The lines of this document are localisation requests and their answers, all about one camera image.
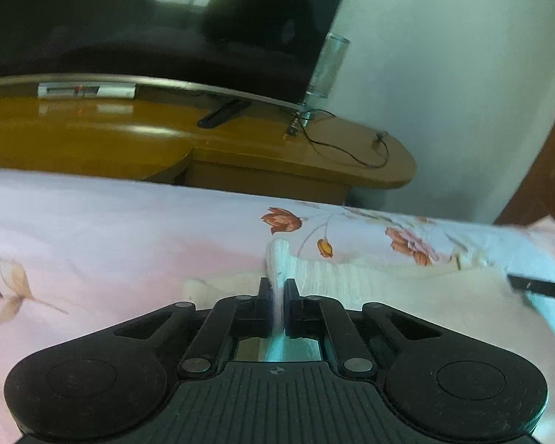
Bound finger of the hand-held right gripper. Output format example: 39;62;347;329
508;275;555;305

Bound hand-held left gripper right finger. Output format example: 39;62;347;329
284;280;449;375

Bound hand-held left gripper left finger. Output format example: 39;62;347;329
113;278;273;380

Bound white knit sweater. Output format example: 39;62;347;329
182;239;555;364

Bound brown wooden door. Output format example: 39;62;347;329
494;102;555;243

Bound pink floral bed sheet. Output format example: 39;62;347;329
0;166;555;444

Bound wooden television stand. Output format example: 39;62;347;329
0;84;418;206

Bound black remote control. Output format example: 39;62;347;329
198;99;253;130

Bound clear plastic tube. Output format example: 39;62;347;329
292;32;352;127

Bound silver set-top box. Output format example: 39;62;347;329
37;83;137;100

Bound black flat-screen television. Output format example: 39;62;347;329
0;0;356;114

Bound black lamp cable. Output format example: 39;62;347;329
284;108;391;170

